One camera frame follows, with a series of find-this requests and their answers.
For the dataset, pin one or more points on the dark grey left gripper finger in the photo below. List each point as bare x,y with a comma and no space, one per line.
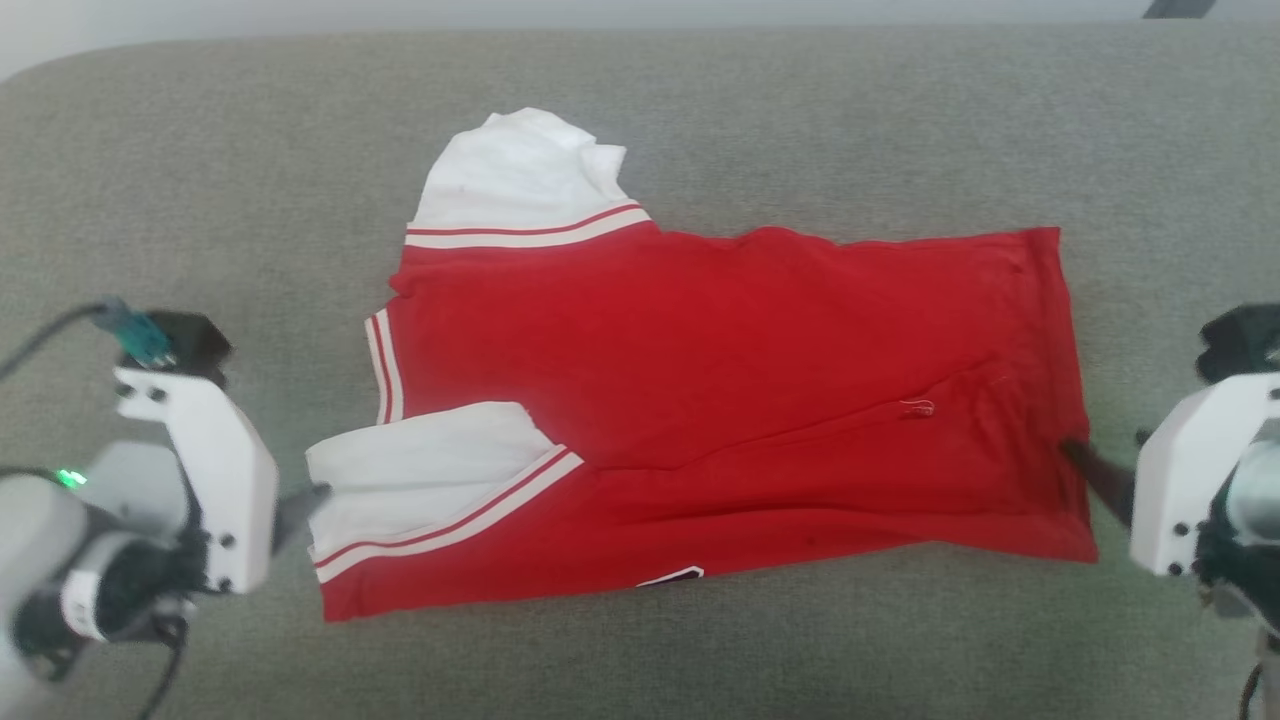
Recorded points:
300,510

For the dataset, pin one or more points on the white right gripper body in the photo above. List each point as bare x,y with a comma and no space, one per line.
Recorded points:
1180,480

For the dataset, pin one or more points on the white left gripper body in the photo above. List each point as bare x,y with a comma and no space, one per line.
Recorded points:
220,470

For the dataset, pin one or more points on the red and white basketball jersey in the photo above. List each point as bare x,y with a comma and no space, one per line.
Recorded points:
700,350

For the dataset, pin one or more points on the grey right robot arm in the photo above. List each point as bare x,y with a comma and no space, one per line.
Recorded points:
1250,540

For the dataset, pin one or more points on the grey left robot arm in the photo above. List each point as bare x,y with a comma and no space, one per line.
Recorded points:
60,540

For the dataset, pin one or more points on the grey fabric sofa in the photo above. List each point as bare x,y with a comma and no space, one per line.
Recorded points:
700,660

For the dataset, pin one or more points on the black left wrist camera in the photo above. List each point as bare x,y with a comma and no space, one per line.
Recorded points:
195,345

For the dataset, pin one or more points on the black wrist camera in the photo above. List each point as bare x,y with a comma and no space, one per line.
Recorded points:
1245,340
195,345

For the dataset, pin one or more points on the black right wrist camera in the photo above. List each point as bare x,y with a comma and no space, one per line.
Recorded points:
1245,340

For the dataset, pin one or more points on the teal left camera connector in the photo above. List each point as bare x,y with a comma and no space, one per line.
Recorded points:
140,335

